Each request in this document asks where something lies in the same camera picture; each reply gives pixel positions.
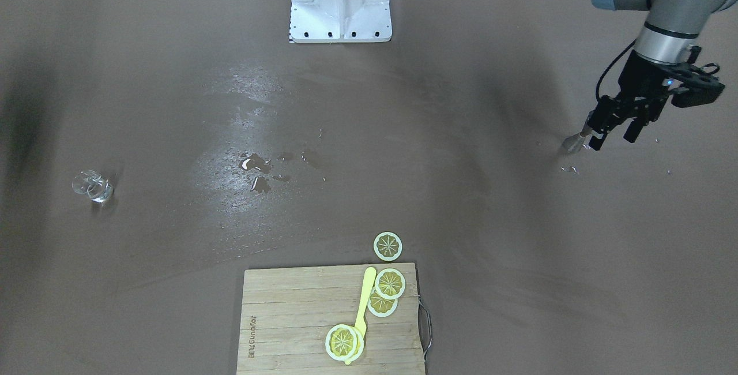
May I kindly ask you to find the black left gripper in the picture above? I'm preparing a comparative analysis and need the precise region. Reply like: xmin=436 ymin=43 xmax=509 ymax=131
xmin=587 ymin=51 xmax=674 ymax=151

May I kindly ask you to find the steel measuring jigger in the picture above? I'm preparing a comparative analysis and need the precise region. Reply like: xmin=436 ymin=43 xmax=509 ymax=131
xmin=562 ymin=126 xmax=592 ymax=154

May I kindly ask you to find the clear glass shaker cup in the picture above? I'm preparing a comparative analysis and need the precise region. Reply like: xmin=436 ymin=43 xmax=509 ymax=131
xmin=71 ymin=170 xmax=114 ymax=204

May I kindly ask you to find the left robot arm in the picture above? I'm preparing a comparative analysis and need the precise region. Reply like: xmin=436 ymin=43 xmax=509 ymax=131
xmin=574 ymin=0 xmax=736 ymax=151

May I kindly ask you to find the lemon slice off board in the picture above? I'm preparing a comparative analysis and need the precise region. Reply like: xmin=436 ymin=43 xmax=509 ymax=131
xmin=372 ymin=231 xmax=403 ymax=262

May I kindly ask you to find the lemon slice upper pair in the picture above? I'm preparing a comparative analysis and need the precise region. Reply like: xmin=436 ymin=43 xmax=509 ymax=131
xmin=375 ymin=268 xmax=406 ymax=301

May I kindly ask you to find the lemon slice pair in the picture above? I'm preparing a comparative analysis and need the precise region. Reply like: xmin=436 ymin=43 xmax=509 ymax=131
xmin=375 ymin=268 xmax=406 ymax=301
xmin=367 ymin=291 xmax=398 ymax=318

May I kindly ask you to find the lemon slice lower pair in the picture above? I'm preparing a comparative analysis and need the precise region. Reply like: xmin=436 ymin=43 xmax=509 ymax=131
xmin=367 ymin=291 xmax=398 ymax=318

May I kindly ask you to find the yellow plastic spoon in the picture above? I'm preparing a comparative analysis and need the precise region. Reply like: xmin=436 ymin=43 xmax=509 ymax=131
xmin=344 ymin=267 xmax=377 ymax=365

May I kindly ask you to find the lemon slice on spoon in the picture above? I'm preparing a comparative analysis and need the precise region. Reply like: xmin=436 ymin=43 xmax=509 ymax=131
xmin=325 ymin=324 xmax=366 ymax=365

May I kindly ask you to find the bamboo cutting board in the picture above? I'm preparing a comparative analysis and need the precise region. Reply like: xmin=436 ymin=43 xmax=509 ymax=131
xmin=235 ymin=262 xmax=426 ymax=374

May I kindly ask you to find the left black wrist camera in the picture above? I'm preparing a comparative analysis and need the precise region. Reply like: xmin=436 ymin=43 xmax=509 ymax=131
xmin=666 ymin=46 xmax=725 ymax=108

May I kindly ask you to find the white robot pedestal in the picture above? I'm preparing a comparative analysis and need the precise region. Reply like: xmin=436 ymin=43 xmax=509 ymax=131
xmin=288 ymin=0 xmax=393 ymax=43

